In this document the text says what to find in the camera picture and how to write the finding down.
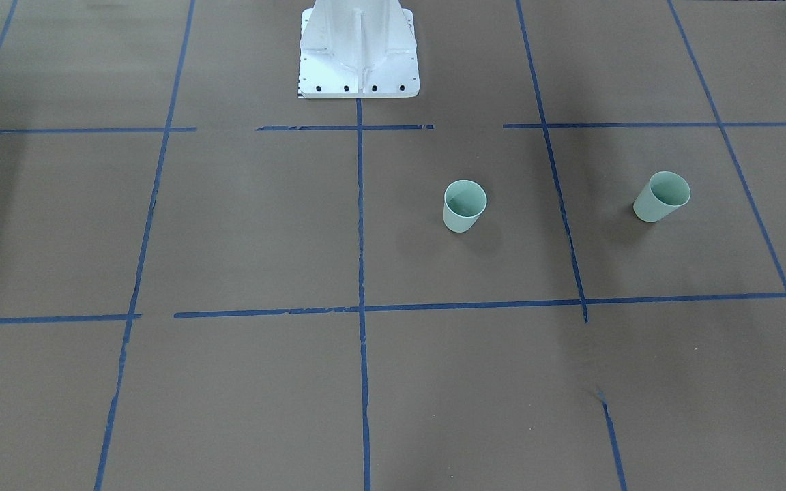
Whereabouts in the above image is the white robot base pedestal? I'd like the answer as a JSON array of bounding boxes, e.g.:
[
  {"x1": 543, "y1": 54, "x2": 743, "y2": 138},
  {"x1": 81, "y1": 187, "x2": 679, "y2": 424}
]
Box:
[{"x1": 297, "y1": 1, "x2": 421, "y2": 99}]

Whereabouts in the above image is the mint green cup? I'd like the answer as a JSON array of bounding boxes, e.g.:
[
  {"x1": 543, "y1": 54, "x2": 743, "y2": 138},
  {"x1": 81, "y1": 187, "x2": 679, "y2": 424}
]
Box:
[
  {"x1": 632, "y1": 171, "x2": 690, "y2": 223},
  {"x1": 443, "y1": 179, "x2": 489, "y2": 233}
]

